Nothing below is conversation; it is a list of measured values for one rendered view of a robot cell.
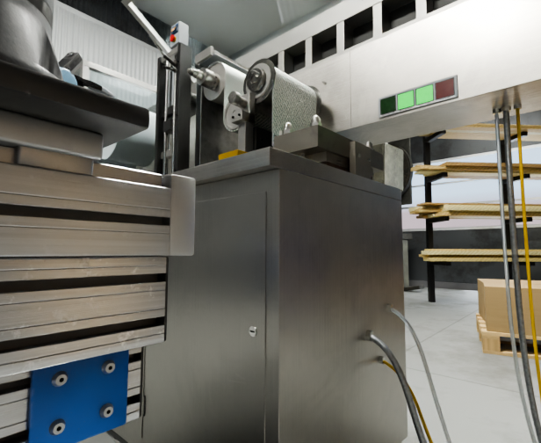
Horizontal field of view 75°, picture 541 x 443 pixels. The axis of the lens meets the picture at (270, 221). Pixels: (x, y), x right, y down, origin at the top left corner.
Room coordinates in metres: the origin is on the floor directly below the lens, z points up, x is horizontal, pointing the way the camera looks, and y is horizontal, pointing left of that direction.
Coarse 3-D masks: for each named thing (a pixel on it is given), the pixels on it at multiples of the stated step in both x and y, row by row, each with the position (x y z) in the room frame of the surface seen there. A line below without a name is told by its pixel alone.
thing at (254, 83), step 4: (256, 68) 1.10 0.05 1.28; (260, 72) 1.08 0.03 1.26; (264, 72) 1.09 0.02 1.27; (248, 76) 1.12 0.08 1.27; (252, 76) 1.11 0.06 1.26; (256, 76) 1.10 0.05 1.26; (260, 76) 1.08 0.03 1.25; (264, 76) 1.09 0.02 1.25; (248, 80) 1.12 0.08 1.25; (252, 80) 1.11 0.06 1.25; (256, 80) 1.10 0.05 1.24; (260, 80) 1.08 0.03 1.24; (264, 80) 1.09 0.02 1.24; (248, 84) 1.12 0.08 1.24; (252, 84) 1.11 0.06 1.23; (256, 84) 1.09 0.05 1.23; (260, 84) 1.09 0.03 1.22; (248, 88) 1.12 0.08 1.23; (252, 88) 1.11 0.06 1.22; (256, 88) 1.10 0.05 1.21; (260, 88) 1.10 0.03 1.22
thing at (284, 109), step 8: (272, 96) 1.08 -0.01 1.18; (280, 96) 1.11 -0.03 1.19; (272, 104) 1.08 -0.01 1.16; (280, 104) 1.11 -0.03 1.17; (288, 104) 1.14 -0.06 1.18; (296, 104) 1.17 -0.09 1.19; (272, 112) 1.08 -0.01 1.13; (280, 112) 1.11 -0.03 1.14; (288, 112) 1.14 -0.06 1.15; (296, 112) 1.17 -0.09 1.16; (304, 112) 1.20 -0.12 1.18; (312, 112) 1.23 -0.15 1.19; (272, 120) 1.08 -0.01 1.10; (280, 120) 1.11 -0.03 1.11; (288, 120) 1.14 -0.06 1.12; (296, 120) 1.17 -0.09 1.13; (304, 120) 1.20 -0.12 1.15; (272, 128) 1.08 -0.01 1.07; (280, 128) 1.11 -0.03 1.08; (296, 128) 1.17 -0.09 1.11; (272, 136) 1.08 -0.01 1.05; (272, 144) 1.08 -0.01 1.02
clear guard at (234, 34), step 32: (160, 0) 1.59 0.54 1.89; (192, 0) 1.53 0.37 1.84; (224, 0) 1.48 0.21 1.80; (256, 0) 1.42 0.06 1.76; (288, 0) 1.38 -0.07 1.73; (320, 0) 1.33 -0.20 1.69; (160, 32) 1.75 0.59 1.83; (192, 32) 1.68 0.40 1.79; (224, 32) 1.61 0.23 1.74; (256, 32) 1.55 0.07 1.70; (192, 64) 1.86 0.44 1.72
